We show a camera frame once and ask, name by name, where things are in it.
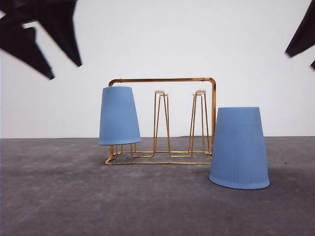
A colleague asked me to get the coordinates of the blue ribbed cup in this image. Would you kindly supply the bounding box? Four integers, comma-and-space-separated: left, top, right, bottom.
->
99, 86, 142, 146
209, 107, 270, 189

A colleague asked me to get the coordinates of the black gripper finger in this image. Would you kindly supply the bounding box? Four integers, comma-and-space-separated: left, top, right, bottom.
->
0, 0, 83, 67
0, 15, 55, 79
285, 0, 315, 57

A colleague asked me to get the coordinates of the black gripper finger tip edge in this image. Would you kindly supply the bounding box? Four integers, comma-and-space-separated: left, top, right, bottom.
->
310, 60, 315, 71

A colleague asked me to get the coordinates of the gold wire cup rack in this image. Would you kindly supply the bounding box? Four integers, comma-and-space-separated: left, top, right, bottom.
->
105, 77, 216, 165

